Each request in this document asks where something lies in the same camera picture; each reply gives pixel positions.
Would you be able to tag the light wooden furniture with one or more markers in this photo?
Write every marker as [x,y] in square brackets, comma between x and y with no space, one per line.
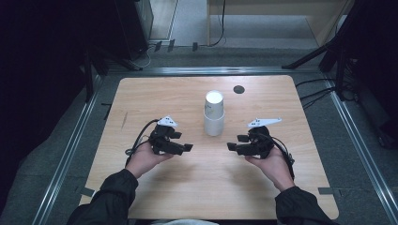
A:
[281,7]

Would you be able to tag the black cabinet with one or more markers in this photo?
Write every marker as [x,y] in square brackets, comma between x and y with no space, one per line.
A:
[131,25]

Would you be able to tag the metal frame rail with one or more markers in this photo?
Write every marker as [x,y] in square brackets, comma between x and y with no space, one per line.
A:
[58,181]
[203,71]
[361,154]

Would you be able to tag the person's right hand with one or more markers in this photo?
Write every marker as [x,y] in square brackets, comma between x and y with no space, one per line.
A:
[277,168]

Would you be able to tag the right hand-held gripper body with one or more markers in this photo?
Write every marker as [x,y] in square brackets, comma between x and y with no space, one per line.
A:
[259,143]

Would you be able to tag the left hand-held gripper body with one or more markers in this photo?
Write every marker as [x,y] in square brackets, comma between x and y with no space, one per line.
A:
[161,140]

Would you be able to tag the black tripod stand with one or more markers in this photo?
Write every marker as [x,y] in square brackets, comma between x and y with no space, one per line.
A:
[306,57]

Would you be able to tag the grey tape strip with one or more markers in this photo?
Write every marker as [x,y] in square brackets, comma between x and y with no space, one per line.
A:
[87,191]
[326,190]

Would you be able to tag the person's left hand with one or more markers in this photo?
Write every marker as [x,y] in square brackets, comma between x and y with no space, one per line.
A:
[144,159]

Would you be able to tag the person's light clothing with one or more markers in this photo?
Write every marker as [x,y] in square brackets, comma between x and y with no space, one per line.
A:
[184,222]

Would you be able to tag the black round table grommet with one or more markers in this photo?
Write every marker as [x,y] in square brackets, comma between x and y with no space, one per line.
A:
[238,89]

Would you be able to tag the black metal stand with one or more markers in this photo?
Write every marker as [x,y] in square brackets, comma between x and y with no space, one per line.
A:
[89,78]

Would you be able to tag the white paper cup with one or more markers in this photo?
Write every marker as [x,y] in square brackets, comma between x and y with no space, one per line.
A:
[214,126]
[214,101]

